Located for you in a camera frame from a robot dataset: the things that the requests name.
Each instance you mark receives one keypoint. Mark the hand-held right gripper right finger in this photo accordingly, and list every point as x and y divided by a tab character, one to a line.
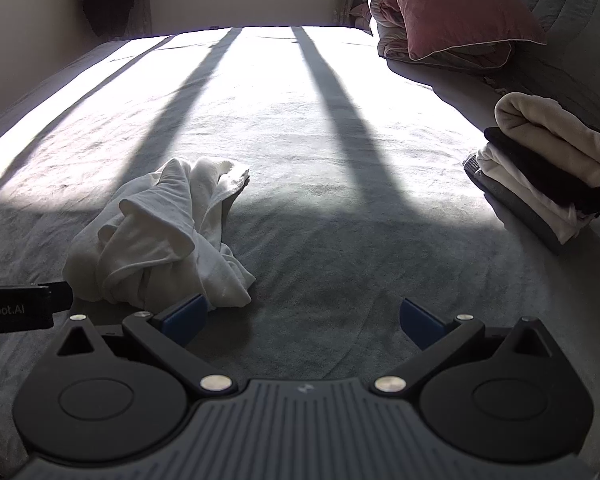
421	324

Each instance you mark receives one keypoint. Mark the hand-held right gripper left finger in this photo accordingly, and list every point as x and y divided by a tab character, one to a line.
184	319

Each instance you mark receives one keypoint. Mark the pink pillow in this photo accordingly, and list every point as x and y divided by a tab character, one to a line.
445	5

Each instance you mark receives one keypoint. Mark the grey quilted headboard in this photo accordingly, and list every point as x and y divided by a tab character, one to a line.
575	15

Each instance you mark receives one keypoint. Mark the grey bed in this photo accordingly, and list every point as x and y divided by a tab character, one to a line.
300	170

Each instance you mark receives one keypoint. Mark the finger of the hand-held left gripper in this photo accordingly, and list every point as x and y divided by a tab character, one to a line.
60	294

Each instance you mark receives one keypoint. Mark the folded white quilt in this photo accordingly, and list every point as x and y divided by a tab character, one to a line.
387	20

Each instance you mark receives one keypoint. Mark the small pink cushion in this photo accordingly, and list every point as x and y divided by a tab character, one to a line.
361	12

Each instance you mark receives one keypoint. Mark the folded beige garment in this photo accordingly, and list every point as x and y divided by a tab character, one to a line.
555	125

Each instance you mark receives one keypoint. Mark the folded white garment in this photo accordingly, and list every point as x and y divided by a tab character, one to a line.
525	195

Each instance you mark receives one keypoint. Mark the folded grey garment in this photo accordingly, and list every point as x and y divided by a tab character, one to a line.
510	210

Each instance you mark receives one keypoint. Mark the folded black garment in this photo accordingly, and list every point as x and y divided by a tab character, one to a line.
545	170

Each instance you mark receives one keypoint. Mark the white pants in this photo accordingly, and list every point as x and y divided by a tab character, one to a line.
155	240

